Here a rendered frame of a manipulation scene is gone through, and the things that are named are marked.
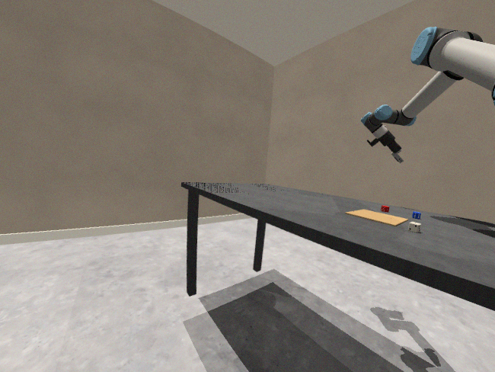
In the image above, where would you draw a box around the tan square mat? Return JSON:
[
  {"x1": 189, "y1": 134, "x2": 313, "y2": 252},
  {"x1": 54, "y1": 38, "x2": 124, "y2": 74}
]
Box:
[{"x1": 345, "y1": 210, "x2": 408, "y2": 226}]

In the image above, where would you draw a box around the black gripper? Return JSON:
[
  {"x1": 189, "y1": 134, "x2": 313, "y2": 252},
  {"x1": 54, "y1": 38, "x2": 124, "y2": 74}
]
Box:
[{"x1": 367, "y1": 125, "x2": 404, "y2": 163}]

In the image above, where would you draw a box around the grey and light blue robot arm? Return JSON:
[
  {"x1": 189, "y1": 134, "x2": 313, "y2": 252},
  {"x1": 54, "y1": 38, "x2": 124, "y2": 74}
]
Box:
[{"x1": 361, "y1": 27, "x2": 495, "y2": 133}]

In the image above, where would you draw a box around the white die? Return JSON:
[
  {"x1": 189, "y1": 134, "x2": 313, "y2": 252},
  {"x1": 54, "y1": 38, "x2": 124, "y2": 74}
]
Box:
[{"x1": 408, "y1": 222, "x2": 421, "y2": 233}]

